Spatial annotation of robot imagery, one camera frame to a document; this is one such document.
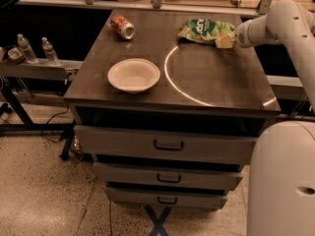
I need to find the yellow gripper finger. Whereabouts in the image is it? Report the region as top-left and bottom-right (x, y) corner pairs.
(215, 32), (235, 49)

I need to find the green rice chip bag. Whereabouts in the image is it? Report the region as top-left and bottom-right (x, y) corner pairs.
(177, 18), (235, 45)

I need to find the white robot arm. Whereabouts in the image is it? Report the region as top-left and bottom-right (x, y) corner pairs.
(234, 0), (315, 236)

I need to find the grey drawer cabinet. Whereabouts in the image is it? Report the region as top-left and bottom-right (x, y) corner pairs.
(65, 11), (281, 196)

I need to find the white bowl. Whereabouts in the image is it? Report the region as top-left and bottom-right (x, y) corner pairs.
(107, 58), (160, 93)

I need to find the red soda can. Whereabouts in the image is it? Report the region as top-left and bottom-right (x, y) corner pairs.
(110, 15), (135, 40)

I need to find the middle grey drawer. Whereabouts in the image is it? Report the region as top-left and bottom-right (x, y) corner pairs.
(93, 162), (243, 192)

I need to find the grey drawer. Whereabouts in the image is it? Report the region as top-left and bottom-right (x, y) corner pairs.
(105, 187), (227, 210)
(93, 162), (243, 192)
(75, 125), (257, 165)

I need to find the top grey drawer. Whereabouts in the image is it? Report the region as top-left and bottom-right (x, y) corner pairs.
(75, 125), (257, 165)

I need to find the bottom grey drawer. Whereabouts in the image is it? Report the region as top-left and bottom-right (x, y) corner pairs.
(105, 187), (227, 210)

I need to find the right clear water bottle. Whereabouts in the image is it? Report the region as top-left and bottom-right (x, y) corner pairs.
(41, 37), (60, 66)

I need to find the clear water bottle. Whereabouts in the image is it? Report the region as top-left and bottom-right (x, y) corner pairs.
(18, 33), (37, 64)
(41, 37), (60, 66)

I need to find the grey side table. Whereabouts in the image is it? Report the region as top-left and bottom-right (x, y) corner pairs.
(0, 58), (84, 161)

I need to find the left clear water bottle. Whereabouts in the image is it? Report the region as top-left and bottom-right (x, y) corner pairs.
(18, 33), (37, 64)

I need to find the small dark bowl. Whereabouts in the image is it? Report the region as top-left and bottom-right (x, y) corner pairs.
(2, 46), (25, 64)

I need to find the background metal shelf rail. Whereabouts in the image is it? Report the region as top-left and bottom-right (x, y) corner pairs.
(18, 0), (315, 18)

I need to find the black floor cable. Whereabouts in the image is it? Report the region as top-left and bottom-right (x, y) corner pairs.
(40, 105), (72, 145)

